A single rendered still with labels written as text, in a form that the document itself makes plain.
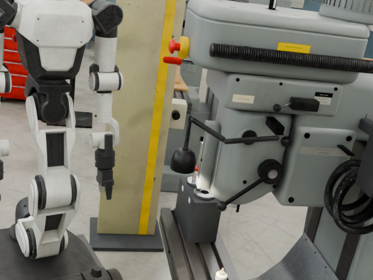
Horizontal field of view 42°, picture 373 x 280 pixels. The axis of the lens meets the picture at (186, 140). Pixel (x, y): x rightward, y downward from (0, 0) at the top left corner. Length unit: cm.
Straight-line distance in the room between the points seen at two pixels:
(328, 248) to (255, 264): 186
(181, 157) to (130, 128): 191
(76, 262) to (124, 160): 111
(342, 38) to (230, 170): 47
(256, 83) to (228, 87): 8
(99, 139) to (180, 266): 65
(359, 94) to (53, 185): 122
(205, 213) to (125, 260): 156
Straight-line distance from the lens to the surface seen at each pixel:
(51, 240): 225
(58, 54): 190
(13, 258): 245
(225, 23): 121
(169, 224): 208
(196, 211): 191
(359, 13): 139
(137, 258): 344
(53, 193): 201
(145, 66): 311
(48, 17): 186
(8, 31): 598
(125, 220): 355
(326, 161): 145
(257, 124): 135
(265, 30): 124
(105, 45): 202
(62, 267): 238
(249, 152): 137
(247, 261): 360
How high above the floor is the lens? 200
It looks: 21 degrees down
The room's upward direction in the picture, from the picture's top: 9 degrees clockwise
